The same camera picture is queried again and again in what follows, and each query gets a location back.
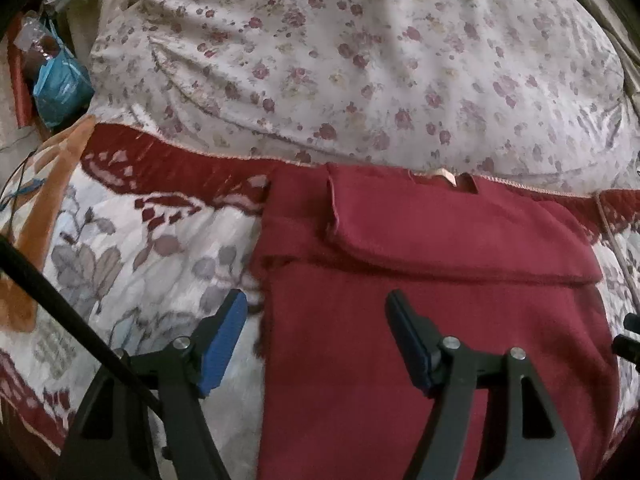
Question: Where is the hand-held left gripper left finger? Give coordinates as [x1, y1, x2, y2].
[56, 289, 249, 480]

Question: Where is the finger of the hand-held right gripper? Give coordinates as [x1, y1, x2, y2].
[612, 313, 640, 361]

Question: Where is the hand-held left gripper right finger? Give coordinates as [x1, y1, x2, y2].
[385, 289, 582, 480]

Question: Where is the dark red knit sweater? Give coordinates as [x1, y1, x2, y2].
[251, 161, 623, 480]

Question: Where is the red and white leaf blanket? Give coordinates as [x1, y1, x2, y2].
[0, 114, 640, 480]

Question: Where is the floral white quilt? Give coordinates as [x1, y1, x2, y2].
[89, 0, 640, 196]

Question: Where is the blue plastic bag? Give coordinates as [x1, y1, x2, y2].
[33, 44, 96, 130]

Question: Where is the clear plastic bag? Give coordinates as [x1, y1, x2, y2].
[19, 10, 62, 63]

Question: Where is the black cable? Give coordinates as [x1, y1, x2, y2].
[0, 235, 173, 428]

